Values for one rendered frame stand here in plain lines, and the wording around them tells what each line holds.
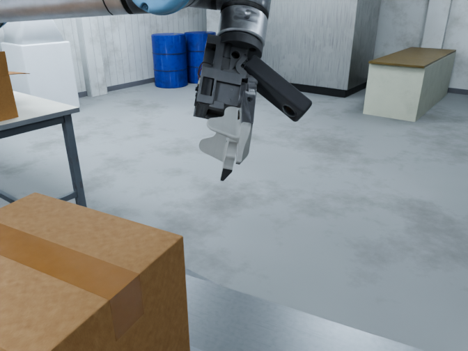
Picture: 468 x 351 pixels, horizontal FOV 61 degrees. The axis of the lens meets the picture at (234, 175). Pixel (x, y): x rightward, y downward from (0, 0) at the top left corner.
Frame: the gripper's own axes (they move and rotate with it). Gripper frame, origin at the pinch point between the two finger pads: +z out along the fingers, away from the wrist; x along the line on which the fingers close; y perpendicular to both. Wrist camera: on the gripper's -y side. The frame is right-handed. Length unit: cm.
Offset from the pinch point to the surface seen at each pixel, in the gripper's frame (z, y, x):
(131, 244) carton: 11.7, 12.3, 0.9
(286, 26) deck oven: -346, -120, -512
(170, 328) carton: 22.5, 5.1, -3.9
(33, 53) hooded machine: -184, 203, -429
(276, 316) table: 22.2, -16.4, -25.7
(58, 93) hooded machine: -152, 177, -469
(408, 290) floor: 18, -122, -145
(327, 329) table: 22.7, -25.7, -21.4
